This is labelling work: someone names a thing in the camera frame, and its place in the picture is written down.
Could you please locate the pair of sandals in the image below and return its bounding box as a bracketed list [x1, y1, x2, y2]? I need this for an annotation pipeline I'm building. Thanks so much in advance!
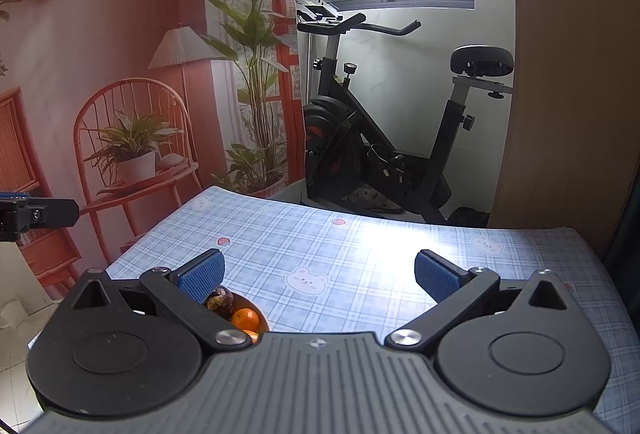
[346, 189, 407, 216]

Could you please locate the blue checked tablecloth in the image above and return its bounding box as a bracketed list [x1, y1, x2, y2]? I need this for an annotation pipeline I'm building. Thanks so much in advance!
[106, 185, 640, 434]

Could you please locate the black bag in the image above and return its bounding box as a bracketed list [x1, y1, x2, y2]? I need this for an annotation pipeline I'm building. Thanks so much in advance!
[446, 206, 491, 229]

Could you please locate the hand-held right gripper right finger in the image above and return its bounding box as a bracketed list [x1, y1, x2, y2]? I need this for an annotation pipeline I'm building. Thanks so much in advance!
[384, 249, 574, 356]

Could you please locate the black exercise bike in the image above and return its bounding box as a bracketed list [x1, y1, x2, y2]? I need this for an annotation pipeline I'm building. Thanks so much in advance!
[294, 0, 515, 226]

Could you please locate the wooden wardrobe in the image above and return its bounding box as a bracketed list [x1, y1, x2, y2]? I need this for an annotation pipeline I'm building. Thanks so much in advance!
[486, 0, 637, 261]

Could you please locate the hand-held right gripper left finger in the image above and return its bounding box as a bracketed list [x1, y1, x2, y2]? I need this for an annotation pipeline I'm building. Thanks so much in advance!
[62, 249, 252, 355]

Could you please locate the white oval dish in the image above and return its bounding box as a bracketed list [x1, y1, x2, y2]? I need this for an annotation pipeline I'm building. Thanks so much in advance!
[202, 288, 271, 346]

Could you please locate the purple mangosteen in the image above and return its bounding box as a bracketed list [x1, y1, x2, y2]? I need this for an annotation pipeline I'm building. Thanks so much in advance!
[204, 286, 235, 319]

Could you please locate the wall poster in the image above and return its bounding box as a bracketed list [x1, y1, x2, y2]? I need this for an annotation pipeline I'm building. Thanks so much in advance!
[0, 0, 307, 301]

